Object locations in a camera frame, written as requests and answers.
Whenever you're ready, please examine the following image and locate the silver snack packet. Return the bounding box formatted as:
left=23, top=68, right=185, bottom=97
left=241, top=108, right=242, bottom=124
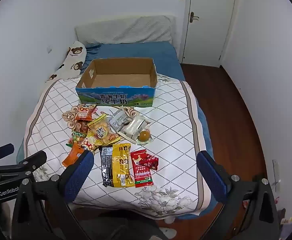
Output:
left=108, top=106, right=131, bottom=133

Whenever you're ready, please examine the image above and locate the printed cardboard box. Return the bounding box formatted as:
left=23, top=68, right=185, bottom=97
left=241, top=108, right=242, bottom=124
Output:
left=75, top=58, right=158, bottom=107

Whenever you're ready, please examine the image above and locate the small yellow panda packet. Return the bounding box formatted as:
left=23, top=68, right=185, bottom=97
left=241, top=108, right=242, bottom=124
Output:
left=82, top=136, right=103, bottom=152

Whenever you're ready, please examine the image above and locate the large yellow snack packet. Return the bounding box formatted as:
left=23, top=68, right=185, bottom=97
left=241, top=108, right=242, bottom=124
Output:
left=112, top=142, right=136, bottom=187

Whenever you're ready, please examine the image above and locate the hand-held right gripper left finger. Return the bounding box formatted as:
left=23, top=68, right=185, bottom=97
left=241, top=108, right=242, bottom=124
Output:
left=12, top=151, right=95, bottom=240

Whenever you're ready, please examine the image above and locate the white door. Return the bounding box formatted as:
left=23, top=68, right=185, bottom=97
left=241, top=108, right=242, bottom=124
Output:
left=182, top=0, right=238, bottom=68

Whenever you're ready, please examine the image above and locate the black long snack packet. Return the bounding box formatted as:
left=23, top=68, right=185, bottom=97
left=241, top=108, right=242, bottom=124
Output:
left=100, top=145, right=115, bottom=187

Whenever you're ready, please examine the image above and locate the green candy packet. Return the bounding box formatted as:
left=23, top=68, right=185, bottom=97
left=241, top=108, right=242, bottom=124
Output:
left=66, top=131, right=86, bottom=147

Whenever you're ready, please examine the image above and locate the orange-red panda snack packet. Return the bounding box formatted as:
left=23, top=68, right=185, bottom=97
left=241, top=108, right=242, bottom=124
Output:
left=75, top=104, right=98, bottom=121

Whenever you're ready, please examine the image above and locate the orange snack packet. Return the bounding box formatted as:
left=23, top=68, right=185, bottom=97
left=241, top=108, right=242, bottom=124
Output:
left=61, top=145, right=85, bottom=168

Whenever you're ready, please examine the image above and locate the white snack packet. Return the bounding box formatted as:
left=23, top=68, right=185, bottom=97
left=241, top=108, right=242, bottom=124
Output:
left=118, top=116, right=151, bottom=144

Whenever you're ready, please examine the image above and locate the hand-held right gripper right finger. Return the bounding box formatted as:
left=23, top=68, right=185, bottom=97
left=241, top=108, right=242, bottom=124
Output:
left=197, top=151, right=280, bottom=240

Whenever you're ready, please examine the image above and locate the bear print long pillow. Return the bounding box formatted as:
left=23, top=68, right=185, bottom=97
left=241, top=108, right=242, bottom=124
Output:
left=45, top=41, right=87, bottom=83

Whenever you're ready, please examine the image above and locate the long red snack packet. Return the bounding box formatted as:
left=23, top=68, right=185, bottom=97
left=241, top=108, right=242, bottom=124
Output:
left=130, top=149, right=153, bottom=188

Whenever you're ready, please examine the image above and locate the brown snack packet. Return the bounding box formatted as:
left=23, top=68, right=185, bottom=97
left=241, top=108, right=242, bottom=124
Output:
left=75, top=119, right=91, bottom=133

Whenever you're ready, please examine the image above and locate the clear braised egg packet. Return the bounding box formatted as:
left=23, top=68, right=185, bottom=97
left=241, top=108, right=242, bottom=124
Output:
left=136, top=128, right=152, bottom=145

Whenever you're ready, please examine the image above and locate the blue bed sheet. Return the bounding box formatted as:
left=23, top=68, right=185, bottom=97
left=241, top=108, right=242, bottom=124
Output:
left=16, top=41, right=223, bottom=222

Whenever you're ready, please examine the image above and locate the small red snack packet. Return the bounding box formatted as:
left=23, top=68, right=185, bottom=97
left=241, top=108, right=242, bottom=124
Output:
left=145, top=154, right=159, bottom=170

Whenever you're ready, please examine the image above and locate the white slipper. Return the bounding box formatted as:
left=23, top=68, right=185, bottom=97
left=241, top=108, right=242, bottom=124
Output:
left=158, top=226, right=177, bottom=239

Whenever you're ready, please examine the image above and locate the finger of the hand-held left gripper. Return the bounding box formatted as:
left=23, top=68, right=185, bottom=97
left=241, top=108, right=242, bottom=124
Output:
left=0, top=151, right=48, bottom=178
left=0, top=143, right=15, bottom=161

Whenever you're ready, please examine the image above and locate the yellow round-biscuit snack packet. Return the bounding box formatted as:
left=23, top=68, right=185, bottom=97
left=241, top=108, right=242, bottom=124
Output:
left=87, top=114, right=120, bottom=147

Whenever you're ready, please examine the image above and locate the white checked floral quilt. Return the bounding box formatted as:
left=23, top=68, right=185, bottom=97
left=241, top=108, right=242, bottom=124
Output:
left=23, top=74, right=213, bottom=220

